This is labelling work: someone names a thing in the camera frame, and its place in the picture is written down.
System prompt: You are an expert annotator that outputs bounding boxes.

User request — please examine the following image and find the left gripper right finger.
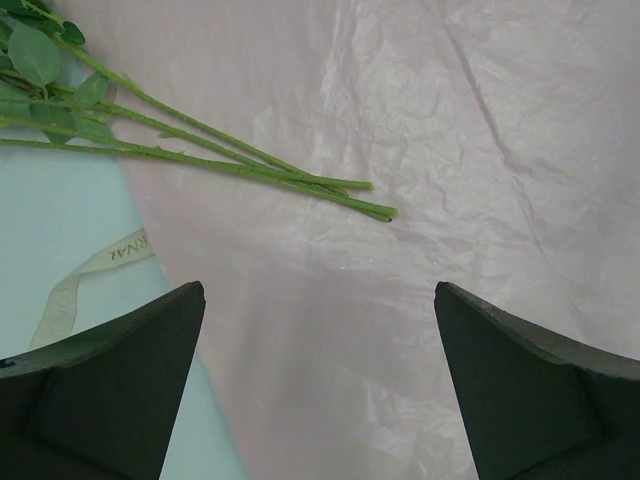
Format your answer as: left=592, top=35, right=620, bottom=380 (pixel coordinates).
left=434, top=282, right=639, bottom=479

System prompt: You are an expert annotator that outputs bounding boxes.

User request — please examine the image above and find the purple pink wrapping paper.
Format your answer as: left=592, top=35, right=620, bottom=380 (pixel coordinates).
left=57, top=1, right=639, bottom=479

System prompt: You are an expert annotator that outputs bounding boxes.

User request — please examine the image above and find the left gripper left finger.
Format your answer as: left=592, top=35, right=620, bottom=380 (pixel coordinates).
left=1, top=281, right=206, bottom=479

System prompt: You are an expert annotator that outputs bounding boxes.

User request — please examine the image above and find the pink flower stem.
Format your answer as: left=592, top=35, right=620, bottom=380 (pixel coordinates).
left=1, top=70, right=398, bottom=222
left=0, top=0, right=375, bottom=192

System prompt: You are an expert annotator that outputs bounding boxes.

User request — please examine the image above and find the cream printed ribbon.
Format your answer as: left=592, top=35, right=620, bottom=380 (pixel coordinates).
left=28, top=228, right=155, bottom=351

